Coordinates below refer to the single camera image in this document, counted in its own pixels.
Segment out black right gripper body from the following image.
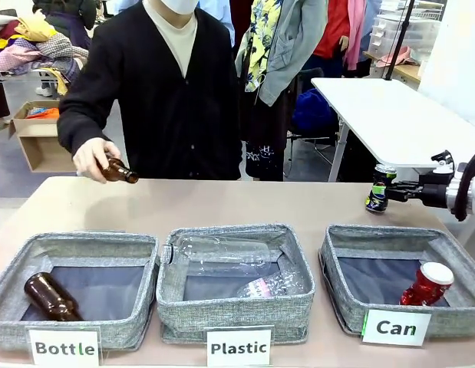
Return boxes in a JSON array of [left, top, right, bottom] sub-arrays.
[[413, 172, 451, 208]]

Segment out dark blue green can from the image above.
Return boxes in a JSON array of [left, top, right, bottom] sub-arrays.
[[365, 163, 398, 215]]

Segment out crushed red soda can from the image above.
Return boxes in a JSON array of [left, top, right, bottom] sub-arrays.
[[399, 261, 455, 307]]

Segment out small crushed clear bottle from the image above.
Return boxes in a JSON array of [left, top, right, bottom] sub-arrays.
[[236, 271, 299, 299]]

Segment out large clear plastic bottle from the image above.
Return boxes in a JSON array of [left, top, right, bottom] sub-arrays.
[[161, 235, 272, 278]]

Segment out brown glass bottle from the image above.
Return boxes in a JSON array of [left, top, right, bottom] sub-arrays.
[[24, 271, 84, 322], [97, 156, 140, 185]]

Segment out person's right forearm black sleeve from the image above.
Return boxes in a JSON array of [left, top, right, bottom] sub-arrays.
[[57, 97, 112, 156]]

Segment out grey fabric basket labelled Can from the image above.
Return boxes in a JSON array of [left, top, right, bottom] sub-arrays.
[[318, 224, 475, 338]]

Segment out white Can label sign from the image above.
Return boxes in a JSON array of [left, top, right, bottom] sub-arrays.
[[361, 309, 432, 347]]

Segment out grey fabric basket labelled Plastic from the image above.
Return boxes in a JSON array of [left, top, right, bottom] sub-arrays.
[[156, 224, 317, 345]]

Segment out grey fabric basket labelled Bottle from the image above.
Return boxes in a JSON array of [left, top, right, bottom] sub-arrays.
[[0, 231, 160, 352]]

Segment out person's right hand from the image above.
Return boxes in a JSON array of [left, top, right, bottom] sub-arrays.
[[72, 137, 122, 184]]

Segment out white folding table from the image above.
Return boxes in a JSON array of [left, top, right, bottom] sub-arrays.
[[311, 77, 475, 169]]

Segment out wooden workbench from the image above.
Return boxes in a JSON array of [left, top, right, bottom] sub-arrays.
[[363, 51, 422, 84]]

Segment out blue bag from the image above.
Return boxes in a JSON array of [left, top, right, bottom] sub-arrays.
[[292, 88, 338, 135]]

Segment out pink cloth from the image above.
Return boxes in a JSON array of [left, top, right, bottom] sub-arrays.
[[377, 45, 417, 68]]

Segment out black tripod pole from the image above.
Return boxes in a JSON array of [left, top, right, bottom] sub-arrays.
[[384, 0, 417, 81]]

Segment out black trousers with star print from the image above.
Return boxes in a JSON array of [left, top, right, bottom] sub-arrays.
[[239, 76, 295, 181]]

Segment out clear plastic storage drawers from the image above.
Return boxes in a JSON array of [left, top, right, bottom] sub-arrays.
[[369, 13, 441, 58]]

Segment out pink garment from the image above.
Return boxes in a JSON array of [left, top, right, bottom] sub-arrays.
[[344, 0, 367, 72]]

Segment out red garment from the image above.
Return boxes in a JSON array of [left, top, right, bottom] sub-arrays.
[[313, 0, 351, 58]]

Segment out grey hooded jacket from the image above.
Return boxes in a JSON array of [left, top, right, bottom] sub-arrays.
[[235, 0, 328, 107]]

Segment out yellow floral shirt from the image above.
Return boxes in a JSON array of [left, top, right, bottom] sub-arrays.
[[244, 0, 284, 93]]

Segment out white Plastic label sign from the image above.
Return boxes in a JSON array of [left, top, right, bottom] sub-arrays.
[[206, 329, 272, 367]]

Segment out person in black cardigan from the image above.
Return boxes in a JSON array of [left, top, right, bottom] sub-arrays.
[[57, 0, 242, 181]]

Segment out light blue shirt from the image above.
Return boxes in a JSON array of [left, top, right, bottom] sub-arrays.
[[198, 0, 236, 49]]

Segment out white face mask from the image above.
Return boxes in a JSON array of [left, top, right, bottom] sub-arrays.
[[159, 0, 200, 15]]

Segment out brown cardboard box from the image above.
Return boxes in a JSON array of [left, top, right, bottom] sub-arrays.
[[8, 100, 77, 173]]

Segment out orange cloth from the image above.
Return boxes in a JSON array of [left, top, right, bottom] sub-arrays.
[[28, 107, 61, 120]]

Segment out white Bottle label sign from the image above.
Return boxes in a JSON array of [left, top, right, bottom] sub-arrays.
[[28, 327, 101, 366]]

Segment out background person in dark jacket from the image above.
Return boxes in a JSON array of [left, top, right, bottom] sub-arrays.
[[31, 0, 102, 51]]

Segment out pile of colourful clothes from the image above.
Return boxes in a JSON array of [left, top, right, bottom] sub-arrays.
[[0, 15, 91, 97]]

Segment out black right arm cable sleeve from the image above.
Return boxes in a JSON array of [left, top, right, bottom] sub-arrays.
[[453, 146, 475, 222]]

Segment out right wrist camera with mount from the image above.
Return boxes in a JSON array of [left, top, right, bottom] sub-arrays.
[[430, 149, 468, 174]]

